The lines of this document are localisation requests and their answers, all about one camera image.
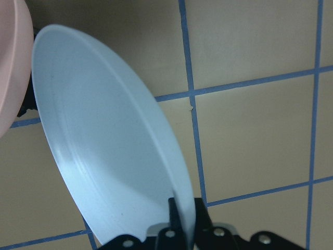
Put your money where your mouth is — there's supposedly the pink plate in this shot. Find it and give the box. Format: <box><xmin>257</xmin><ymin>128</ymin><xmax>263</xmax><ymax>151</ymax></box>
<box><xmin>1</xmin><ymin>1</ymin><xmax>34</xmax><ymax>136</ymax></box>

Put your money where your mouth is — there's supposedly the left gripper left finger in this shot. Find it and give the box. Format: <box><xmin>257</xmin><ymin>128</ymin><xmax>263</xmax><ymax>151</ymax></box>
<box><xmin>99</xmin><ymin>198</ymin><xmax>187</xmax><ymax>250</ymax></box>

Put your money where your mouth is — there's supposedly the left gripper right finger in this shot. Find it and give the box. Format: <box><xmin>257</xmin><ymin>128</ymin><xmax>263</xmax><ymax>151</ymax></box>
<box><xmin>194</xmin><ymin>198</ymin><xmax>303</xmax><ymax>249</ymax></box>

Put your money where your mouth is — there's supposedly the light blue plate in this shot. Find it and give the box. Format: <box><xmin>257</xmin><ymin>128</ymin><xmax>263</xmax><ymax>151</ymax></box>
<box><xmin>32</xmin><ymin>24</ymin><xmax>196</xmax><ymax>247</ymax></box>

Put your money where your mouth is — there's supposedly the black plate rack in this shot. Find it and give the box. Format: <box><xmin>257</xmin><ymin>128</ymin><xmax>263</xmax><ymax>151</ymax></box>
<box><xmin>17</xmin><ymin>76</ymin><xmax>37</xmax><ymax>117</ymax></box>

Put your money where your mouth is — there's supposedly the brown table mat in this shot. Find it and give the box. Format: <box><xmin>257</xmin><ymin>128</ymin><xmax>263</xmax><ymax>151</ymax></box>
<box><xmin>0</xmin><ymin>0</ymin><xmax>333</xmax><ymax>250</ymax></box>

